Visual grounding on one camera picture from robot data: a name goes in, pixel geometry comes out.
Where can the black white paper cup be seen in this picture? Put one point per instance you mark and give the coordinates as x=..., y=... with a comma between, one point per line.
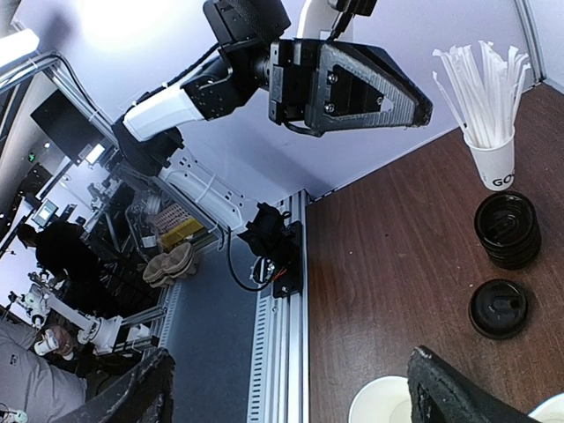
x=385, y=399

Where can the person in grey shirt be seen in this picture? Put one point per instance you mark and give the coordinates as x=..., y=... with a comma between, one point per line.
x=30, y=384

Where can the cardboard cup carrier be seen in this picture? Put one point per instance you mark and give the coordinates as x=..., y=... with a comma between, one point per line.
x=164, y=269

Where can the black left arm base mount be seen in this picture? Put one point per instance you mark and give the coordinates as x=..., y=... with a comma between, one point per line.
x=280, y=245

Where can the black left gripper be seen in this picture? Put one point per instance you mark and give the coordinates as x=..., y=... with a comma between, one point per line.
x=319, y=86

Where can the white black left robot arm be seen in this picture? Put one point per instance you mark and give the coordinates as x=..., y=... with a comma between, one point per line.
x=222, y=80

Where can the white paper straw cup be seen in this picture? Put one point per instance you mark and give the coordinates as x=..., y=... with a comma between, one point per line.
x=495, y=165

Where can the aluminium table front rail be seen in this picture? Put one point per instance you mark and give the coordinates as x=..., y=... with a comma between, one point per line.
x=279, y=375

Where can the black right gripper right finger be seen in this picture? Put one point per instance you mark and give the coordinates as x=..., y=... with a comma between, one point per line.
x=439, y=393

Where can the person in black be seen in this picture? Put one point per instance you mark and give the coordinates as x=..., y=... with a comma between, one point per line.
x=60, y=250

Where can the black lid stack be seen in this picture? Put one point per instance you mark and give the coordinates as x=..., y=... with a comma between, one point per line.
x=507, y=227

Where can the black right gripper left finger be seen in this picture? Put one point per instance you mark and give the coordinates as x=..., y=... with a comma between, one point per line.
x=144, y=394

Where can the stacked paper cups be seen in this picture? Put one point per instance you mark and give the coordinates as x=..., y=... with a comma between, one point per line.
x=550, y=411

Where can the black plastic cup lid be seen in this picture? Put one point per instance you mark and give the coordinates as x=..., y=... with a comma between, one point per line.
x=498, y=309

